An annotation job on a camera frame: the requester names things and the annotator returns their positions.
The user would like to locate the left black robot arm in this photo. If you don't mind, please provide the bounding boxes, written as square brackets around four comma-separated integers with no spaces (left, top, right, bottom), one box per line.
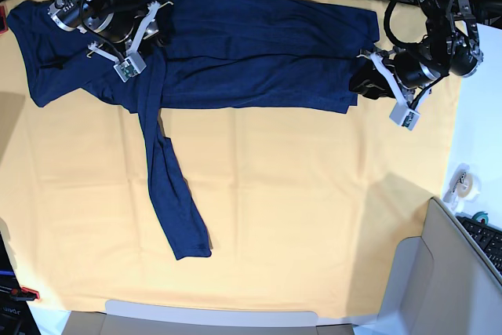
[349,0,483,111]

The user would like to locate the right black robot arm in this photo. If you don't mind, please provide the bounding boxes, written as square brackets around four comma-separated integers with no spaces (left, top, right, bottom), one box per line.
[48,0,173,63]

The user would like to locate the green tape roll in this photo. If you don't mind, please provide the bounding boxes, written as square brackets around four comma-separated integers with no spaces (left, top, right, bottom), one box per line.
[471,211,489,227]

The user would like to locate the cardboard box right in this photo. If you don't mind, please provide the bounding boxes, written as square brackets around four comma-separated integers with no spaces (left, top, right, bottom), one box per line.
[373,198,501,335]

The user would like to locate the yellow table cloth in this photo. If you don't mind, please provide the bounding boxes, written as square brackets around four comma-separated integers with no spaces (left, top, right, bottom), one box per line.
[1,0,460,318]

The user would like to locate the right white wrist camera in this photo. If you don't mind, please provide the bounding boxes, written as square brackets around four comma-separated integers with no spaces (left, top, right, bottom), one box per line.
[114,52,147,82]

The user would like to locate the navy blue long-sleeve shirt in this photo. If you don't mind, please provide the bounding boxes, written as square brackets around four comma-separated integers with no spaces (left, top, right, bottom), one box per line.
[7,0,380,259]

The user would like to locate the red clamp bottom left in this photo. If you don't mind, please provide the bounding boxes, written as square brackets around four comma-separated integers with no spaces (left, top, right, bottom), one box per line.
[9,287,40,301]

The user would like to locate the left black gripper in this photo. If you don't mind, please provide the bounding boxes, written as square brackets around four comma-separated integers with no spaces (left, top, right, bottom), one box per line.
[349,46,439,110]

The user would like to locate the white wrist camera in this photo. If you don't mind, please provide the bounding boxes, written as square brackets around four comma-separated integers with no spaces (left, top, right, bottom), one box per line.
[114,52,147,82]
[389,103,420,131]

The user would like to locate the black keyboard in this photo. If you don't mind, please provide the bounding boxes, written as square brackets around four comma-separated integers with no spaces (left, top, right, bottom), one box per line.
[456,216,501,283]

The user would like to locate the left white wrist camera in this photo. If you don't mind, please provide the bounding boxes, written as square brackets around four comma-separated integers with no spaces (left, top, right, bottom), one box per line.
[389,103,420,131]

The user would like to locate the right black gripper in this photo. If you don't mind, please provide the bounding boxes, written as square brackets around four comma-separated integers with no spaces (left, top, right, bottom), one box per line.
[85,0,173,58]

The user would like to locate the red clamp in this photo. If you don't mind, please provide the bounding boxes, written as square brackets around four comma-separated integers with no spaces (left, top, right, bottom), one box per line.
[9,287,40,301]
[0,5,8,34]

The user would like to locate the red clamp top left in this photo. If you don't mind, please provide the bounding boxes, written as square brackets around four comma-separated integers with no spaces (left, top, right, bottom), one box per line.
[0,5,8,34]

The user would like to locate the clear tape dispenser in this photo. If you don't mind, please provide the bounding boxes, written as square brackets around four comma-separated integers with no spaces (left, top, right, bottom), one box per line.
[442,163,482,213]

